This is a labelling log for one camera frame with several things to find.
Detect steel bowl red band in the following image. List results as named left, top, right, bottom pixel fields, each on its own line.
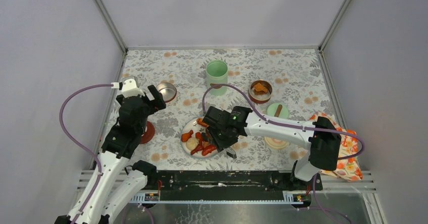
left=248, top=80, right=273, bottom=104
left=156, top=82, right=177, bottom=103

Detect black tongs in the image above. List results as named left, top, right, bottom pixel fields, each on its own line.
left=226, top=148, right=237, bottom=159

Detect fried chicken piece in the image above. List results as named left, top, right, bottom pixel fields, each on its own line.
left=252, top=83, right=269, bottom=95

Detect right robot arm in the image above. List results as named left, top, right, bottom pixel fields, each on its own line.
left=202, top=106, right=342, bottom=190

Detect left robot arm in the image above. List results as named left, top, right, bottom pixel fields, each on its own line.
left=55, top=82, right=166, bottom=223

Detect red round lid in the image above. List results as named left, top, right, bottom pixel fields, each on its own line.
left=140, top=121, right=155, bottom=144

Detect red sausage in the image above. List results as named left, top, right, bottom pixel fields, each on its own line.
left=201, top=144, right=217, bottom=156

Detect white plate with food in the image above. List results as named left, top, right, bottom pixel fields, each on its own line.
left=179, top=118, right=219, bottom=159

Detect left rice ball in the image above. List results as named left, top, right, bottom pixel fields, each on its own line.
left=185, top=137, right=199, bottom=151

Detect orange drumstick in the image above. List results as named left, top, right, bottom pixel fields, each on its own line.
left=181, top=130, right=194, bottom=142

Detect cream round lid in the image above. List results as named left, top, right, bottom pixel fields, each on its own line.
left=264, top=137, right=290, bottom=150

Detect green cylindrical container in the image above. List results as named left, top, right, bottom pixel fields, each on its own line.
left=205, top=60, right=228, bottom=96

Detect floral table mat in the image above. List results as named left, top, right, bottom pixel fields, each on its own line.
left=121, top=49, right=336, bottom=170

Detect orange floral cloth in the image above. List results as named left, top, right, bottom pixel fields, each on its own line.
left=309, top=112, right=363, bottom=181

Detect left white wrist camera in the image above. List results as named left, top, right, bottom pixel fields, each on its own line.
left=111, top=76, right=143, bottom=98

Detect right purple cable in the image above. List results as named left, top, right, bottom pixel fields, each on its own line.
left=202, top=83, right=366, bottom=161

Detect purple cable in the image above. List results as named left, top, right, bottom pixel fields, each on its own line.
left=59, top=83, right=122, bottom=223
left=202, top=83, right=366, bottom=161

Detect green lid with handle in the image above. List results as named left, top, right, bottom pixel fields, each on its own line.
left=266, top=103, right=290, bottom=119

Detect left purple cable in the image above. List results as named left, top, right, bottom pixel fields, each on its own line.
left=59, top=83, right=122, bottom=223

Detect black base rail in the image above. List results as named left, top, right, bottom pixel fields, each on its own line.
left=143, top=171, right=311, bottom=192

